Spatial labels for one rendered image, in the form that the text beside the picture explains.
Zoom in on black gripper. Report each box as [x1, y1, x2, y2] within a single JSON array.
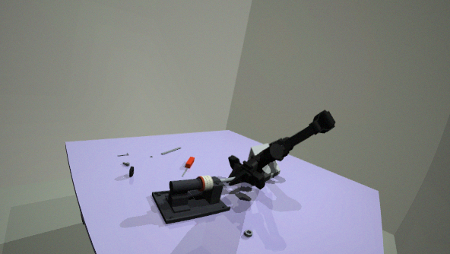
[[227, 155, 265, 189]]

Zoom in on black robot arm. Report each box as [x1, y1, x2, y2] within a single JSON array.
[[256, 110, 336, 166]]

